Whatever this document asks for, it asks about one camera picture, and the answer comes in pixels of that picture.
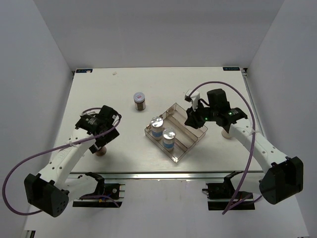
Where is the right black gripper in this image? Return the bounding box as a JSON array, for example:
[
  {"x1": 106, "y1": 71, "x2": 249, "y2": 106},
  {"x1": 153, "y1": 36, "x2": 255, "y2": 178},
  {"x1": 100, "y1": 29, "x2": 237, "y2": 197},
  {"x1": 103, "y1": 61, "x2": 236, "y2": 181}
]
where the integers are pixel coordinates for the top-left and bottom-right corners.
[{"x1": 184, "y1": 100, "x2": 217, "y2": 129}]

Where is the blue label bottle silver cap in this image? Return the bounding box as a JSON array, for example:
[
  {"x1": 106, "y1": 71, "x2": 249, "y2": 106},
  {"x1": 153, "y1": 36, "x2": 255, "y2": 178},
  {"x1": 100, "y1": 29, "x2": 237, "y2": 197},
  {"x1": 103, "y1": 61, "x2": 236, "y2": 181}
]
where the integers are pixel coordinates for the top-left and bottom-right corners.
[{"x1": 150, "y1": 117, "x2": 164, "y2": 140}]

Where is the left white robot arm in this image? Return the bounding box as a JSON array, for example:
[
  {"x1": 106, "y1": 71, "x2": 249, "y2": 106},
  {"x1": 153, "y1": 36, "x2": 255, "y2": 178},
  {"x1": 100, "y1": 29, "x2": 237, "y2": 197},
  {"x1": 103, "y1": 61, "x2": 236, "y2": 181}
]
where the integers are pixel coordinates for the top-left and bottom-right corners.
[{"x1": 24, "y1": 105, "x2": 121, "y2": 217}]

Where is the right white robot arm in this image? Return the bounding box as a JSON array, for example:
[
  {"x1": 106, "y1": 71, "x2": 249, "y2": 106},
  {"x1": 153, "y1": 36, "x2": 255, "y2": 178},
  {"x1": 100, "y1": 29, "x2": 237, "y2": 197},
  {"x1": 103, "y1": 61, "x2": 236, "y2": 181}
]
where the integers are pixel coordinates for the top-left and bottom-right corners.
[{"x1": 185, "y1": 89, "x2": 304, "y2": 204}]

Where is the clear plastic organizer tray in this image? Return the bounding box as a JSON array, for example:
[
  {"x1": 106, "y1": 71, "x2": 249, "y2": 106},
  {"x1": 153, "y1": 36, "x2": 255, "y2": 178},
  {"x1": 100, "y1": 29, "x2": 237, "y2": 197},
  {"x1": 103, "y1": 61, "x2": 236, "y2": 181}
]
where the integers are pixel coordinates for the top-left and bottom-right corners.
[{"x1": 145, "y1": 103, "x2": 208, "y2": 163}]

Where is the brown spice jar near front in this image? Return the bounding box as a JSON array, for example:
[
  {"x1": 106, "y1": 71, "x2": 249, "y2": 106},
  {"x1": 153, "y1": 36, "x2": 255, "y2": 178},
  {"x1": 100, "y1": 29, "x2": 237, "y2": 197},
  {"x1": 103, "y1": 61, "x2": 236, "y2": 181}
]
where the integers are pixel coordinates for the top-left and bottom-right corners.
[{"x1": 95, "y1": 147, "x2": 107, "y2": 157}]

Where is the yellow cap spice bottle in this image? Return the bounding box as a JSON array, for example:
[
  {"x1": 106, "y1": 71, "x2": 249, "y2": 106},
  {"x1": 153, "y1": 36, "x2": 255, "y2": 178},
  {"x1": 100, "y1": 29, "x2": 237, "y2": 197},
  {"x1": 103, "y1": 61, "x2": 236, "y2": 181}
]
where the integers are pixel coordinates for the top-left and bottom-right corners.
[{"x1": 221, "y1": 129, "x2": 233, "y2": 139}]

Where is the brown spice jar red label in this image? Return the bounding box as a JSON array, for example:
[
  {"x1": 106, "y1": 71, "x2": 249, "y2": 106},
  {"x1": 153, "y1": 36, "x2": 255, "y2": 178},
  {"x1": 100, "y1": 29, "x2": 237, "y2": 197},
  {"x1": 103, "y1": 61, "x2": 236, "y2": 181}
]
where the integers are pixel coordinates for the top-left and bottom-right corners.
[{"x1": 133, "y1": 92, "x2": 146, "y2": 111}]

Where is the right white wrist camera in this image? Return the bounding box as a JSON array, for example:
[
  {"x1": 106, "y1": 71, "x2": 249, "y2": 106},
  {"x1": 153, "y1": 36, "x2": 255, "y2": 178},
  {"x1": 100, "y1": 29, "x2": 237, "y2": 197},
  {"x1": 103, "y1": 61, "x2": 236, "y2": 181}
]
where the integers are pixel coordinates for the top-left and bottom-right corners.
[{"x1": 184, "y1": 89, "x2": 200, "y2": 111}]

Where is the aluminium table front rail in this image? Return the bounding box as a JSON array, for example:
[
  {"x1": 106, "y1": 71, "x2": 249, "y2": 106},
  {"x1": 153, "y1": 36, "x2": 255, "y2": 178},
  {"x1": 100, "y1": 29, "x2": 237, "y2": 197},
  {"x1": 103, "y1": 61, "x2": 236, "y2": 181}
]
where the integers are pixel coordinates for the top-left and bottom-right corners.
[{"x1": 66, "y1": 172, "x2": 265, "y2": 181}]

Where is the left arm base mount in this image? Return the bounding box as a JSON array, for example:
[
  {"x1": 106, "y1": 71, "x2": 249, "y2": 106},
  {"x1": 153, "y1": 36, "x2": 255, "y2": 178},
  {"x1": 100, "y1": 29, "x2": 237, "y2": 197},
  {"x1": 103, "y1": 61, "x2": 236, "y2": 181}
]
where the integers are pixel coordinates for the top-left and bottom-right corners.
[{"x1": 72, "y1": 183, "x2": 125, "y2": 208}]

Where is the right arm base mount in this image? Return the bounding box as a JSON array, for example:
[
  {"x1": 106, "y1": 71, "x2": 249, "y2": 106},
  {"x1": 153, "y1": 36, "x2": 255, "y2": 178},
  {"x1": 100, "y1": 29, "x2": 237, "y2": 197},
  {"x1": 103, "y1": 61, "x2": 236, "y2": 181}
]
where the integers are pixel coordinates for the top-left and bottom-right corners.
[{"x1": 202, "y1": 183, "x2": 255, "y2": 211}]

